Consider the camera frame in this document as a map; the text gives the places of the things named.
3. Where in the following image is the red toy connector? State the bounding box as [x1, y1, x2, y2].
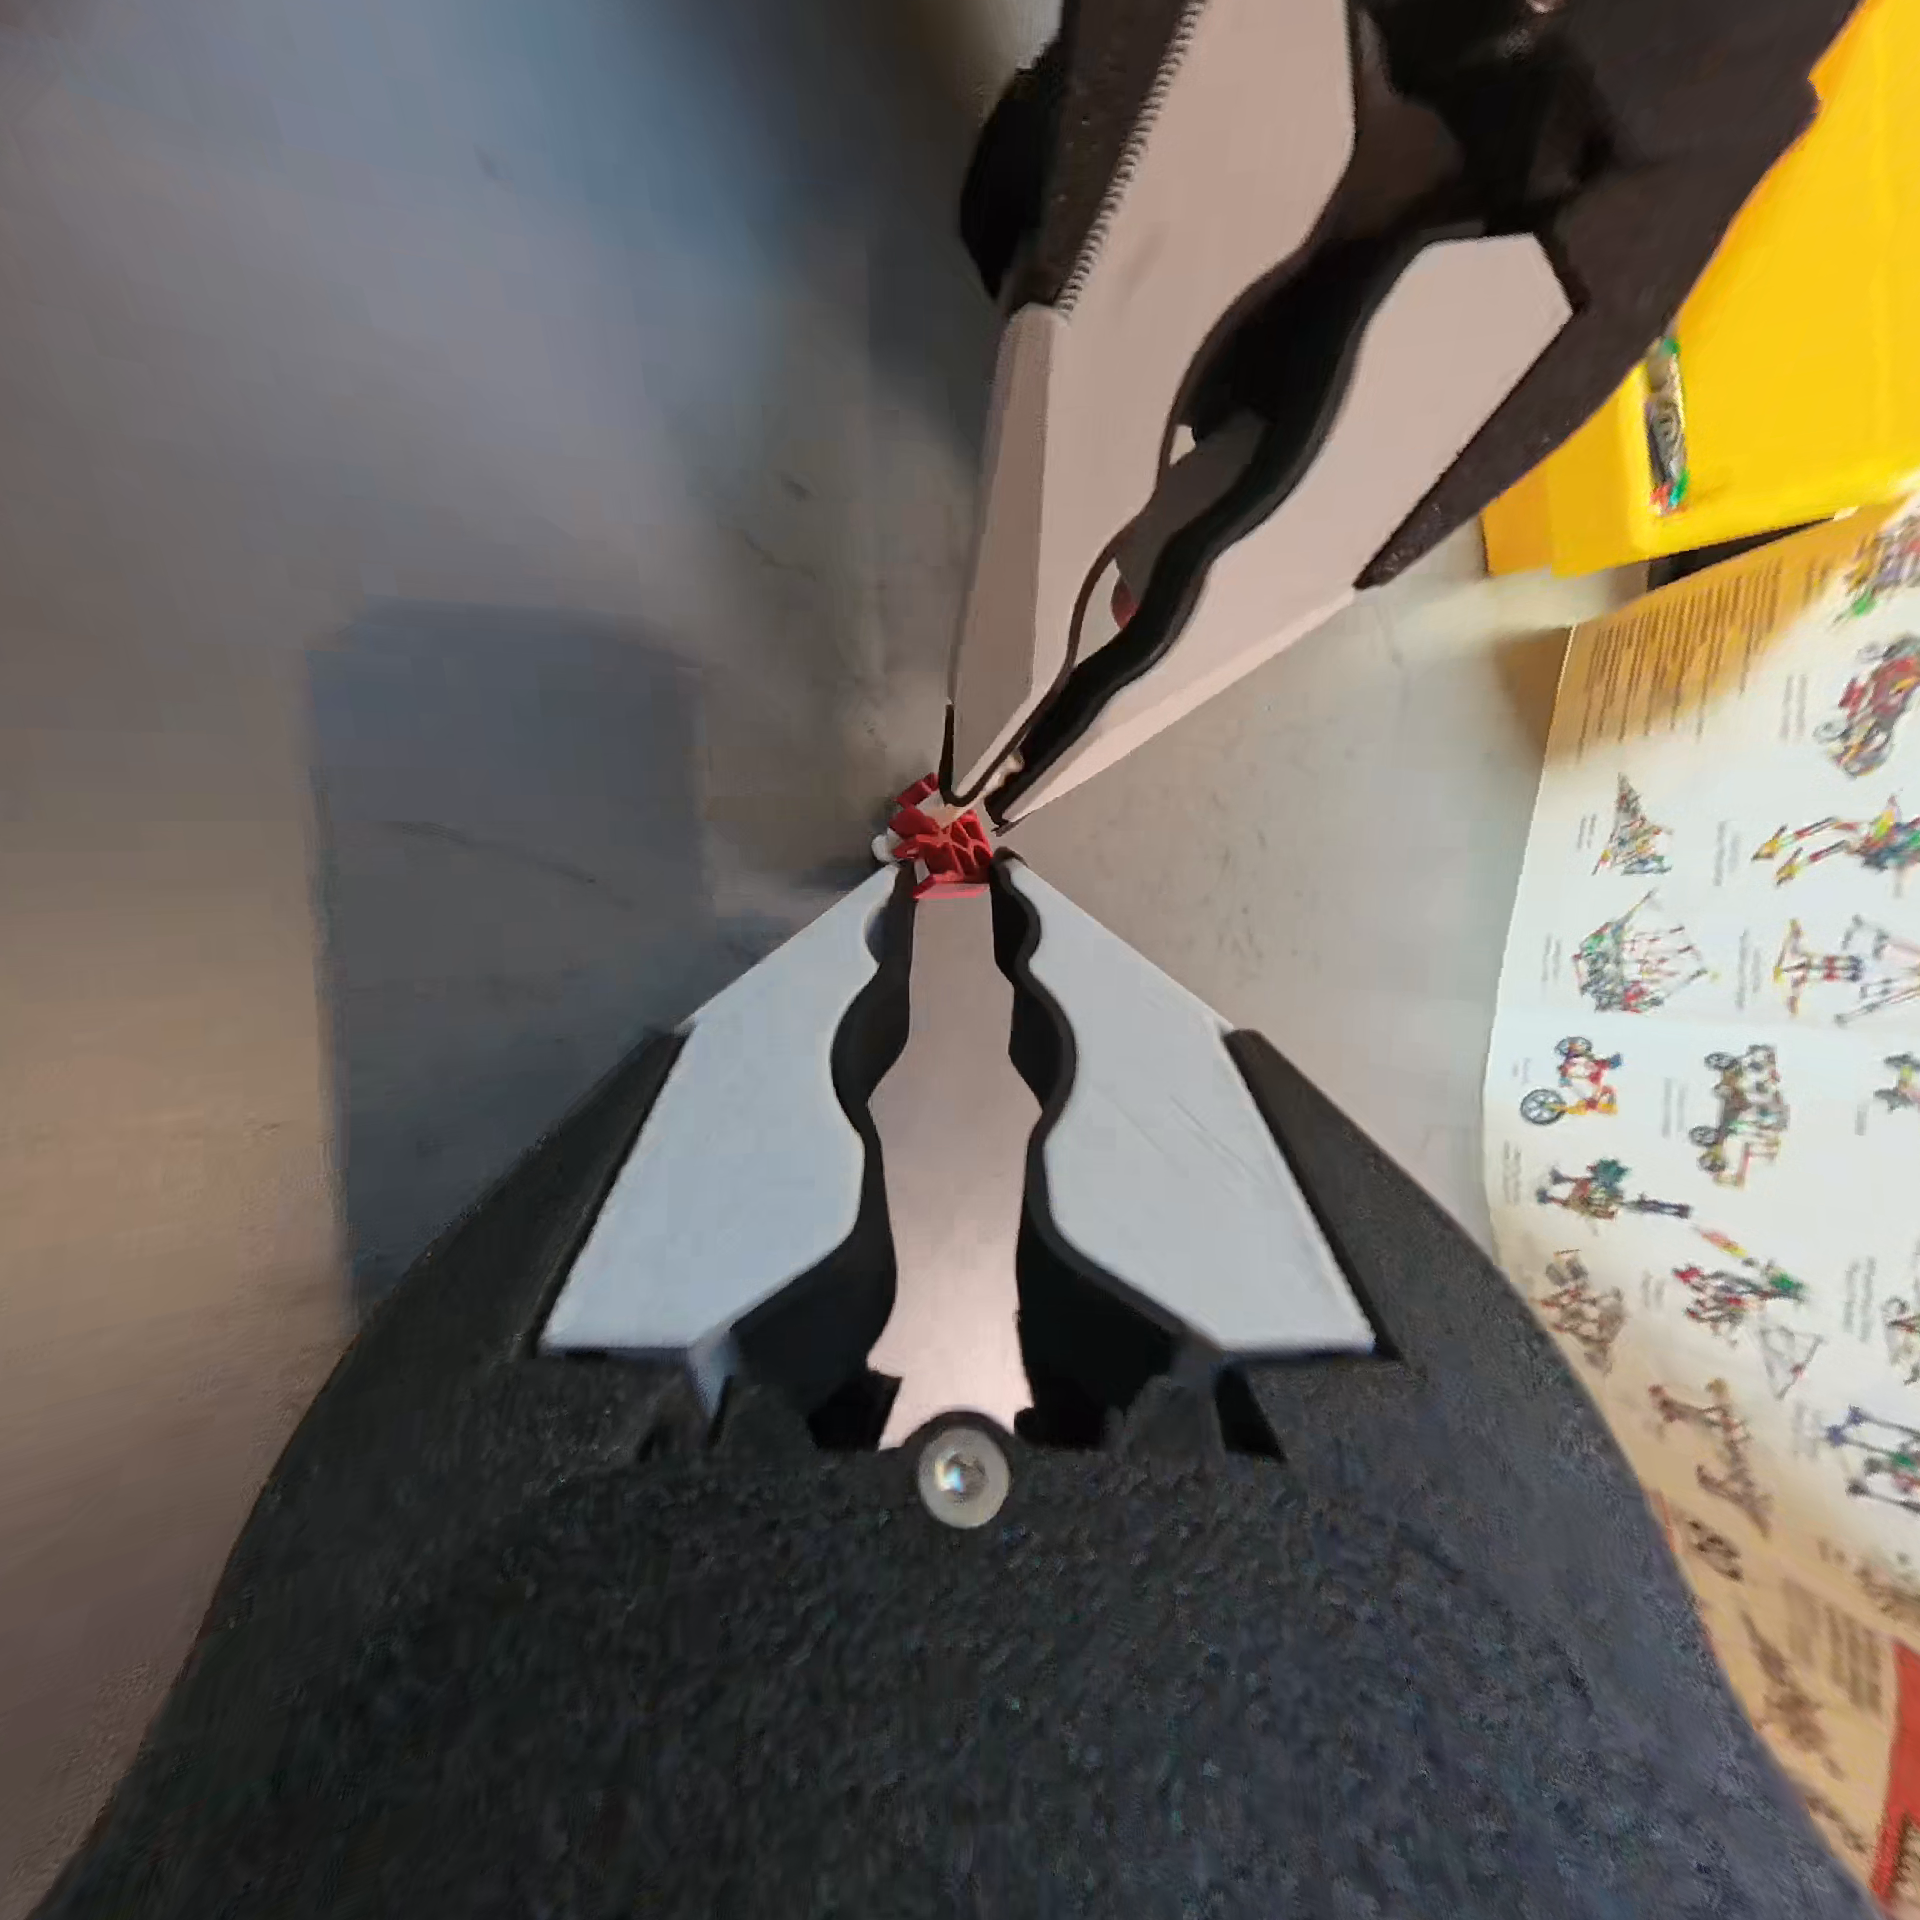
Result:
[885, 777, 999, 902]

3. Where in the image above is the pile of toy pieces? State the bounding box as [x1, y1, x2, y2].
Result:
[1638, 322, 1694, 520]

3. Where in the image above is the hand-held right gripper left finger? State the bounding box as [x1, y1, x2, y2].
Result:
[540, 864, 921, 1413]

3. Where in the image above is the toy instruction sheet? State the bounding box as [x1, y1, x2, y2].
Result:
[1482, 502, 1920, 1913]

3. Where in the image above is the yellow plastic bin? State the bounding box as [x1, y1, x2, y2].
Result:
[1476, 0, 1920, 582]

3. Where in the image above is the grey desk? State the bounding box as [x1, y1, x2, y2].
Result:
[0, 0, 1567, 1876]

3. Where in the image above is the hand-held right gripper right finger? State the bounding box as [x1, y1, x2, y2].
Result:
[989, 856, 1373, 1434]

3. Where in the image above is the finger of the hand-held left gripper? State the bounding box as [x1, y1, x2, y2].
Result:
[948, 0, 1364, 804]
[993, 230, 1594, 829]

